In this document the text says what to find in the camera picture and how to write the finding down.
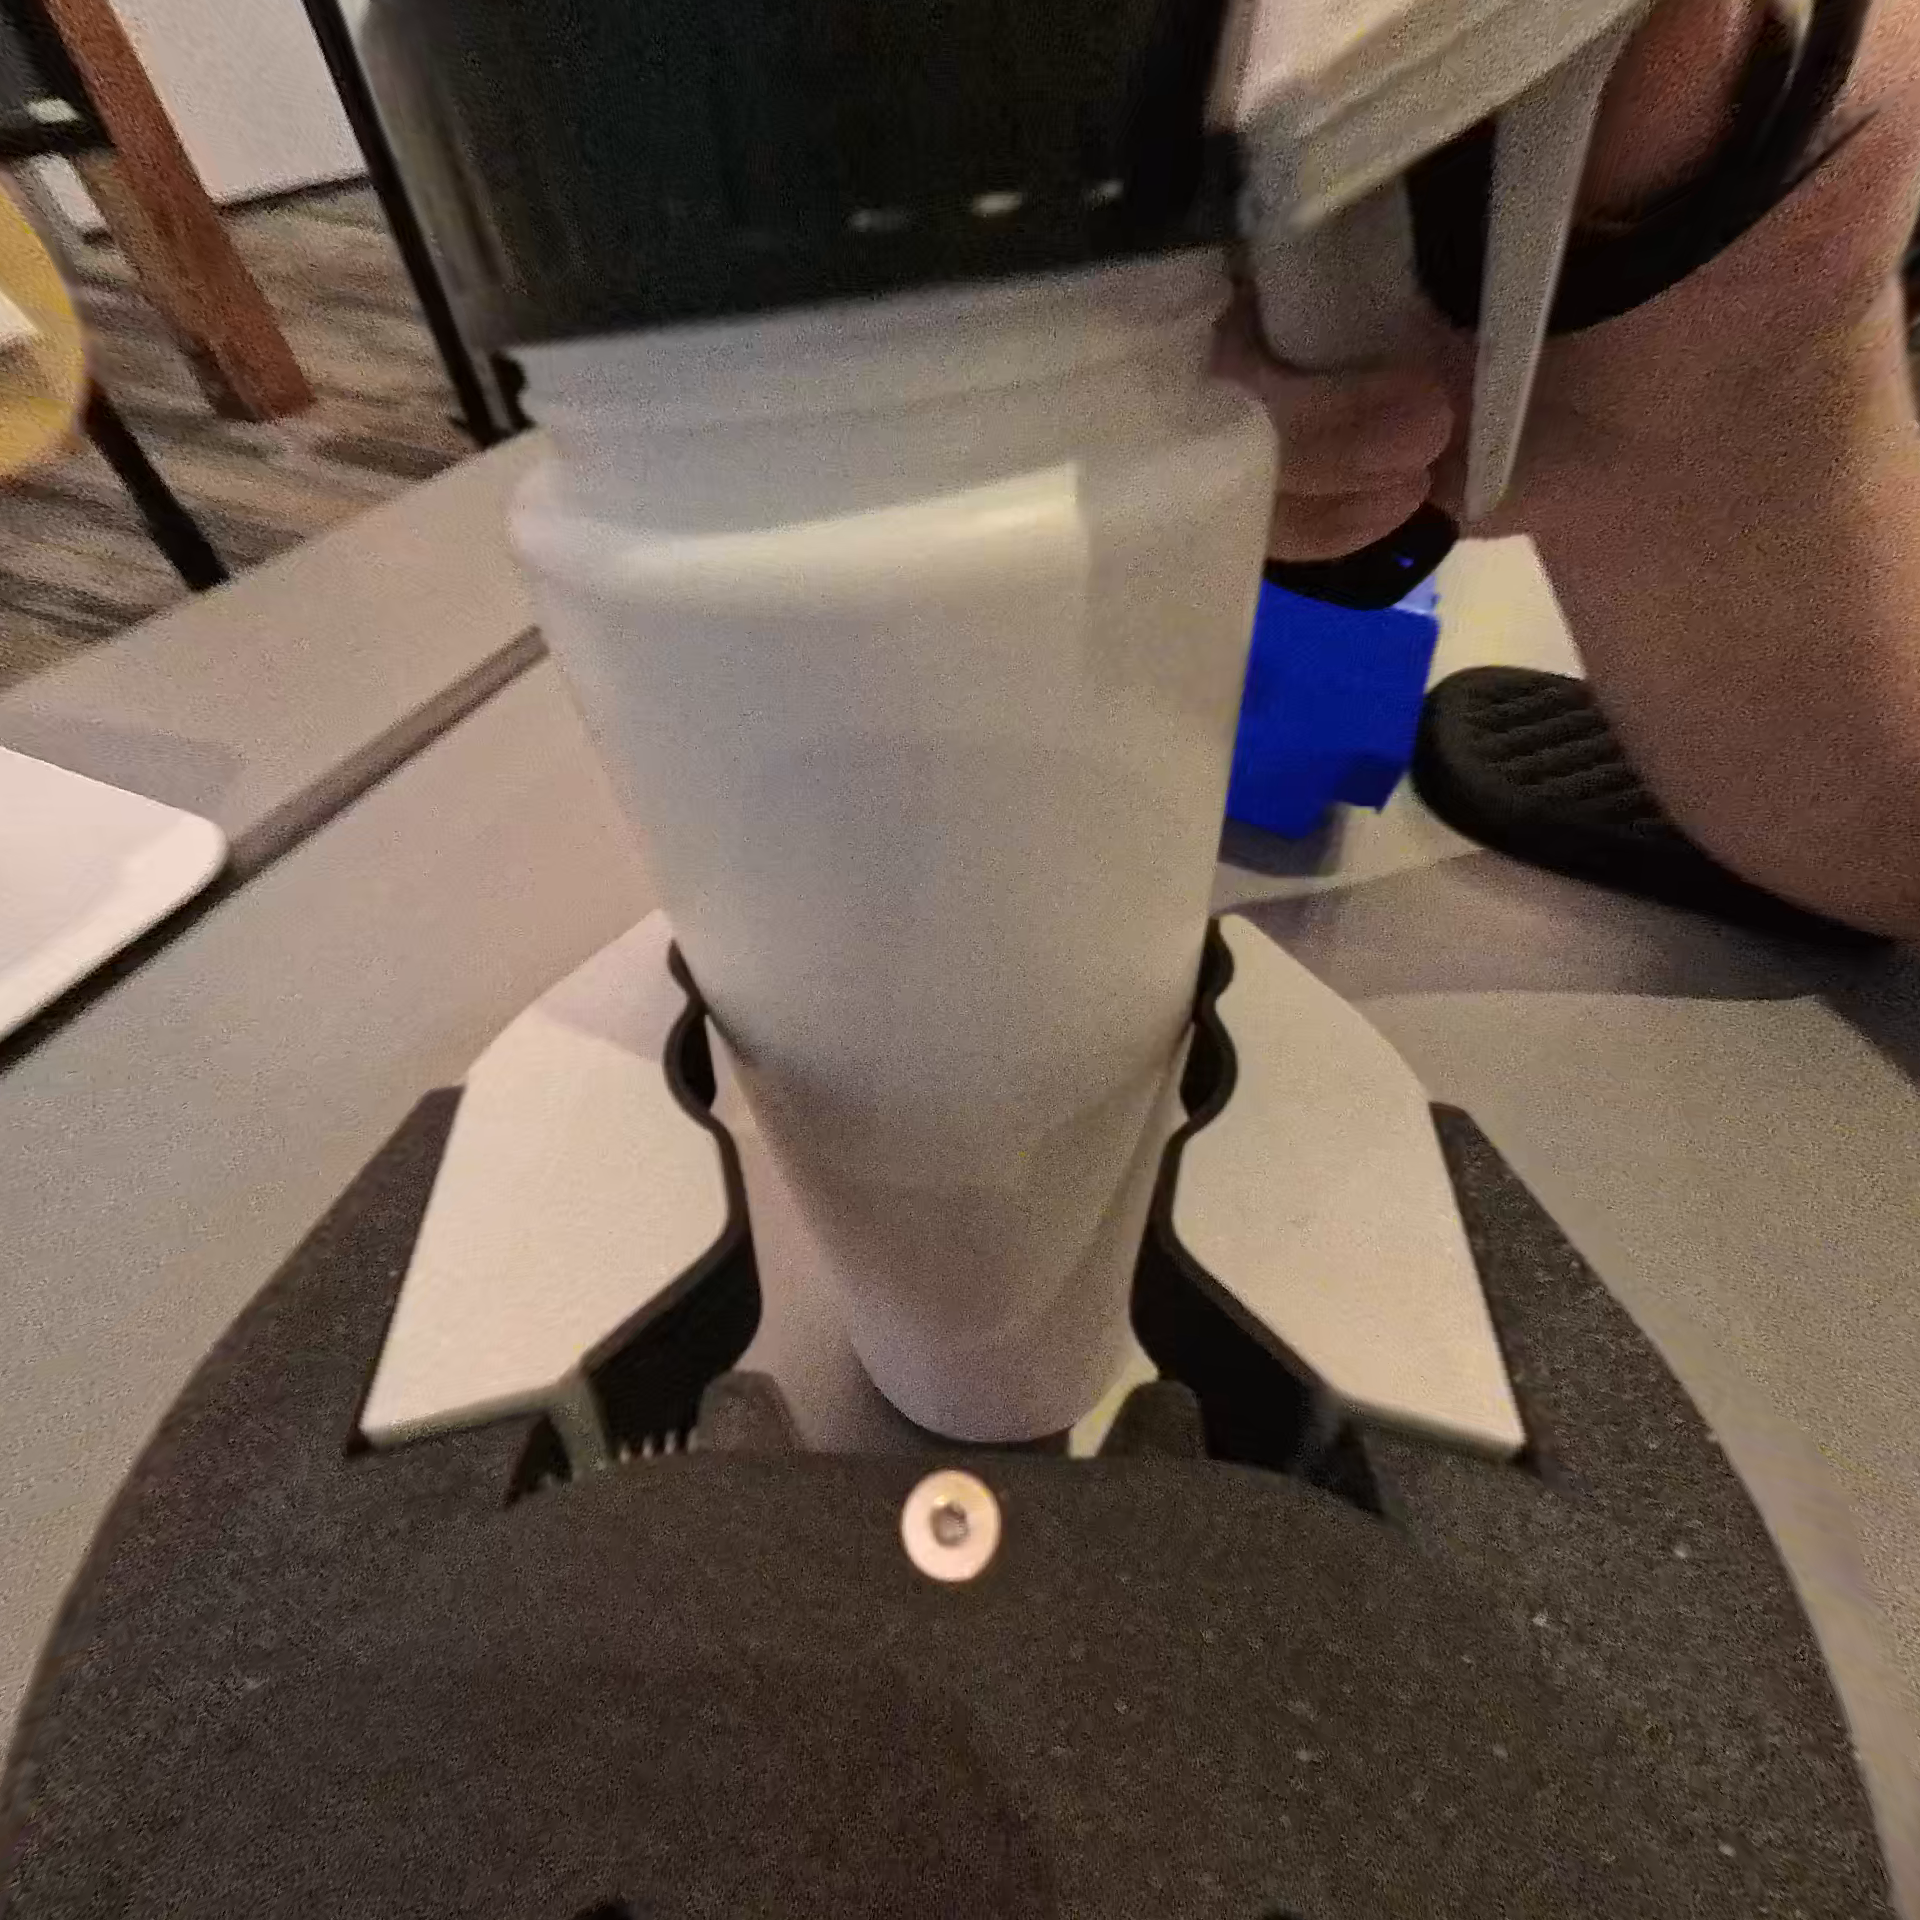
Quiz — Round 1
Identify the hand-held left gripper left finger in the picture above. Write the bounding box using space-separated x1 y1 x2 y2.
357 943 764 1450

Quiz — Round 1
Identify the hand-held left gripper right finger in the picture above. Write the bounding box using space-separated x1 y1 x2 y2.
1132 913 1528 1462

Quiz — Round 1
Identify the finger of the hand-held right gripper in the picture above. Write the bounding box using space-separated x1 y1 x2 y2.
1219 0 1652 373

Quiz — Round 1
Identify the blue plastic storage bin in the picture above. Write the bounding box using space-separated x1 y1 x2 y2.
1220 576 1444 842

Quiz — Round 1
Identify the white plastic bottle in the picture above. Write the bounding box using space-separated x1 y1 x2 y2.
507 283 1279 1445

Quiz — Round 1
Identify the black bottle lid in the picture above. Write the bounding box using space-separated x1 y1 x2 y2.
359 0 1248 351

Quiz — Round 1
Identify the person's right forearm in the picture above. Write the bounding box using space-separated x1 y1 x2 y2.
1515 374 1920 941

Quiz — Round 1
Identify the instruction sheet on stand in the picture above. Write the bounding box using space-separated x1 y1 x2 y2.
0 180 229 1043

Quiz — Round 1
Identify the wooden table leg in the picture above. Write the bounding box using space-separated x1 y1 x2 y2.
37 0 316 420

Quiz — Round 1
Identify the black metal frame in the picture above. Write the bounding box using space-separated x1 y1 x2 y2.
0 0 229 589

